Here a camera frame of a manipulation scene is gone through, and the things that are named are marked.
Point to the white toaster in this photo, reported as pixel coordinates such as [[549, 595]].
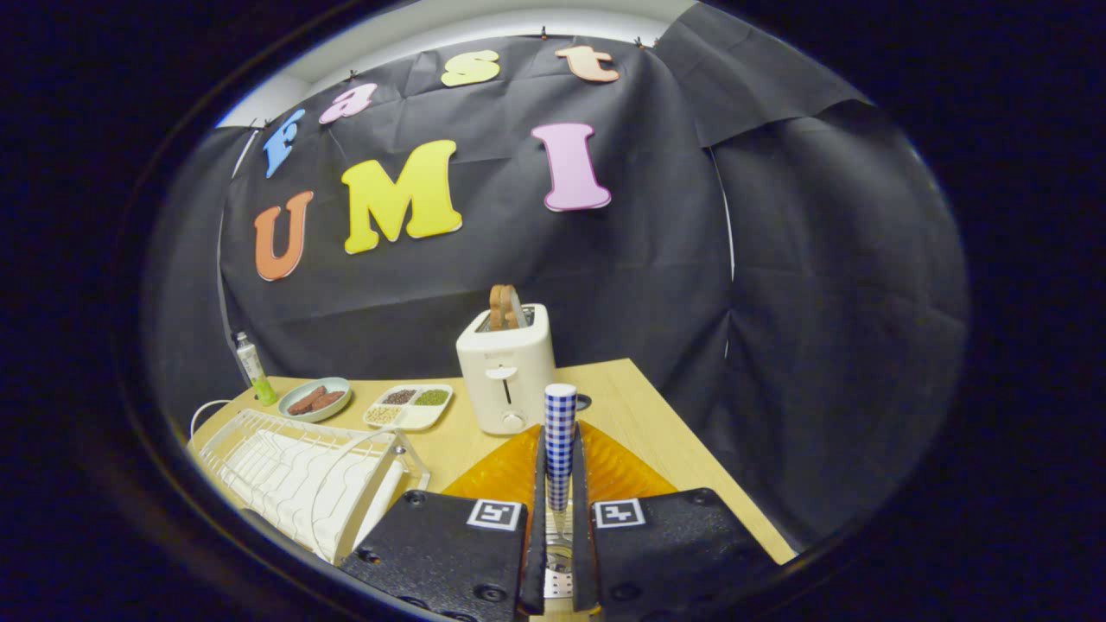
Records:
[[505, 354]]

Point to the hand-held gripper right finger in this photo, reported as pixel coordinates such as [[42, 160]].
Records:
[[583, 553]]

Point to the green liquid bottle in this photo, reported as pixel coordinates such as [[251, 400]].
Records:
[[252, 363]]

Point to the green beans heap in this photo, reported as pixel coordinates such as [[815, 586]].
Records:
[[431, 397]]

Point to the white divided tray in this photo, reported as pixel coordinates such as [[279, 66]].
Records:
[[423, 419]]

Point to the black backdrop cloth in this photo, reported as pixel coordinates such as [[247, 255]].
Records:
[[821, 302]]

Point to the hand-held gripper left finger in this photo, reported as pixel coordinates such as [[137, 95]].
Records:
[[534, 553]]

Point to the beige beans heap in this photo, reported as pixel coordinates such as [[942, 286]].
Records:
[[383, 415]]

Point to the toast slice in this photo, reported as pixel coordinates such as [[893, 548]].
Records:
[[514, 307], [497, 304]]

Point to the light blue dish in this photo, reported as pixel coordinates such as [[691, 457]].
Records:
[[338, 385]]

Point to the dark brown beans heap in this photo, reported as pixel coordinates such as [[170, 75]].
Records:
[[398, 397]]

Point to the brown meat piece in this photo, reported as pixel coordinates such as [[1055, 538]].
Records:
[[330, 400], [304, 403]]

